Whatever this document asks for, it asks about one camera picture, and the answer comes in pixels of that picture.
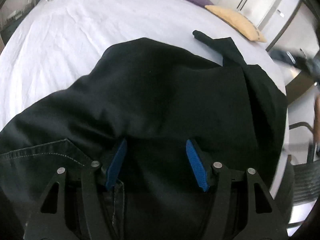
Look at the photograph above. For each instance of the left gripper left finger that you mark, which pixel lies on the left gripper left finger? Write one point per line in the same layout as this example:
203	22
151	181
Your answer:
114	165

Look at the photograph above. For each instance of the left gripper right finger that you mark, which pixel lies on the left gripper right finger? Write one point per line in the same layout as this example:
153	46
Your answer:
201	164

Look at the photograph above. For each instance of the yellow pillow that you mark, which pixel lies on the yellow pillow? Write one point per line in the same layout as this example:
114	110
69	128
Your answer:
239	22

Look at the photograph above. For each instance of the white bed sheet mattress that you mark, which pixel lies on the white bed sheet mattress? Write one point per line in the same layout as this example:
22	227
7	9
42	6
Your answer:
75	42

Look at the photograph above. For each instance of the black metal chair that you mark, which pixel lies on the black metal chair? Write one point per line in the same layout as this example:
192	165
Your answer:
304	158

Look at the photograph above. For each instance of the black denim pants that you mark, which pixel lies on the black denim pants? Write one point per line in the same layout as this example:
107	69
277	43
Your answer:
168	203

